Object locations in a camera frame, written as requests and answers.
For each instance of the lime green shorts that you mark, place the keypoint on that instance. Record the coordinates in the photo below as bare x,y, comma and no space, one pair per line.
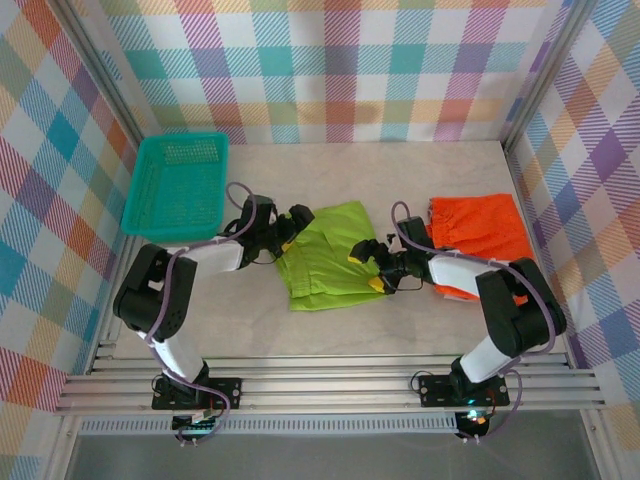
330,270

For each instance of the right controller board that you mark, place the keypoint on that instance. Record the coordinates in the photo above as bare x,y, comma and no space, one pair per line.
472,417

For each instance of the teal plastic basket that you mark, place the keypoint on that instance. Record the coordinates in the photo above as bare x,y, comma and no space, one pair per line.
175,190

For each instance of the controller board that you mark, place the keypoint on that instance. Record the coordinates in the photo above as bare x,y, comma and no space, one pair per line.
472,417
195,425

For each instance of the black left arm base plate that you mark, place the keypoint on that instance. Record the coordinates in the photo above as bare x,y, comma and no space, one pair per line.
232,392

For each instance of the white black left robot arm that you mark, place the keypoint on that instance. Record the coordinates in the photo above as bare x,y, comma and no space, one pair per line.
220,257

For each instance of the aluminium frame rail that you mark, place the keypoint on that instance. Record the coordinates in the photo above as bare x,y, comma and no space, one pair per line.
325,385

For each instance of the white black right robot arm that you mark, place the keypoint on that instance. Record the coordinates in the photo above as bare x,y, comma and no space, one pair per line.
450,272

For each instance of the orange shorts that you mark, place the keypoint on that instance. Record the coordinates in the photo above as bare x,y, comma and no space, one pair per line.
480,225

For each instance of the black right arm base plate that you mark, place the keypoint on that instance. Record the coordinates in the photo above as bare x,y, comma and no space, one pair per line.
435,390

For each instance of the aluminium frame post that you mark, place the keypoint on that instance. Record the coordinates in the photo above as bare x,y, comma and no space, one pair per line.
100,75
545,65

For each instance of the left controller board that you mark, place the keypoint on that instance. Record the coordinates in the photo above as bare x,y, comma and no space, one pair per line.
195,425

